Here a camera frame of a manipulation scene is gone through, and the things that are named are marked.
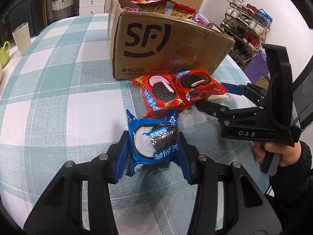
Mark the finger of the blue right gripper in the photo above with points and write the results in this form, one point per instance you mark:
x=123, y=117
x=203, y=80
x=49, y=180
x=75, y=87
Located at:
x=253, y=93
x=242, y=117

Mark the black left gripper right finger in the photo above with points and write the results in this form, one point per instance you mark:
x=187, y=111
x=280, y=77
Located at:
x=186, y=159

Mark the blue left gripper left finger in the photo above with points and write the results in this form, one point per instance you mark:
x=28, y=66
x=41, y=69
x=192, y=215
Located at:
x=121, y=156

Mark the blue oreo packet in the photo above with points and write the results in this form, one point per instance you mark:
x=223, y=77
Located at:
x=152, y=141

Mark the red oreo packet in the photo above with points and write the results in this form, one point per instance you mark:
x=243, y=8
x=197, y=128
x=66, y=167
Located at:
x=159, y=93
x=197, y=84

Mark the brown SF cardboard box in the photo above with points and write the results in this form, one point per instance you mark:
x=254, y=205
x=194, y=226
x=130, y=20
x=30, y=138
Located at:
x=151, y=43

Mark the orange noodle snack bag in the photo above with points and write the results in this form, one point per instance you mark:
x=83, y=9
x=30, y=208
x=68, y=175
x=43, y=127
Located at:
x=166, y=7

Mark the person's right hand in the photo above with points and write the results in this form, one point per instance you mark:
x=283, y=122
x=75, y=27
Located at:
x=290, y=155

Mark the purple bag on floor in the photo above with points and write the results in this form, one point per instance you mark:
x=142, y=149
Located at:
x=257, y=67

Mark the shoe rack with shoes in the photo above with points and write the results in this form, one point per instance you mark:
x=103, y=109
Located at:
x=249, y=27

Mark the teal checkered tablecloth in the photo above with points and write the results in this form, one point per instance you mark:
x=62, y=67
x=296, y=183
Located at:
x=60, y=102

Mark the green ceramic watering jug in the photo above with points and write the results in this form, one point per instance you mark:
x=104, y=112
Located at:
x=5, y=53

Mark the cream tumbler cup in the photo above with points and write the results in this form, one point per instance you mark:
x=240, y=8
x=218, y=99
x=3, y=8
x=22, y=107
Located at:
x=22, y=38

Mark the woven laundry basket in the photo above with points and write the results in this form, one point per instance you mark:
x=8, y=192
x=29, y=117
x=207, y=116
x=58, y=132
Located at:
x=62, y=9

